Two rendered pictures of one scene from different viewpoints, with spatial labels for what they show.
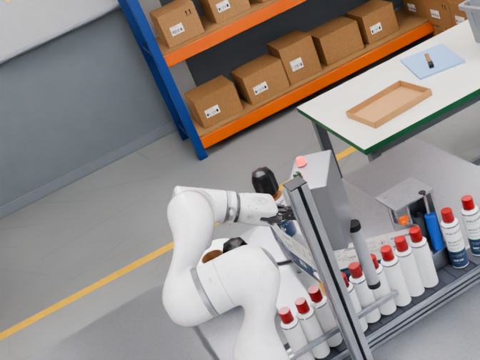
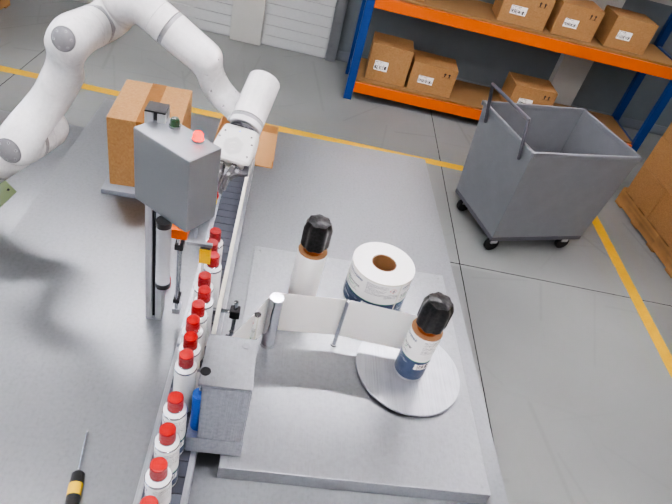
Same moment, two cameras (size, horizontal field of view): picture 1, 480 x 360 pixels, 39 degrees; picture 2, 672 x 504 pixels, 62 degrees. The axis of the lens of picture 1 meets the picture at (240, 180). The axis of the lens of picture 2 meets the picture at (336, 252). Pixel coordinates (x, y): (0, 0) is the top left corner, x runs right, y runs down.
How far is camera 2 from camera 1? 2.23 m
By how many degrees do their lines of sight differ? 75
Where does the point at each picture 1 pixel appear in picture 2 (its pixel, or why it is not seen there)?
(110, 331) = (416, 235)
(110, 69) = not seen: outside the picture
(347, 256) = (252, 325)
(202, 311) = not seen: hidden behind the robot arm
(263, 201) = (231, 148)
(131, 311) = (430, 253)
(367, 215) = (365, 452)
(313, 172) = (170, 135)
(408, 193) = (223, 363)
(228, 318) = (326, 276)
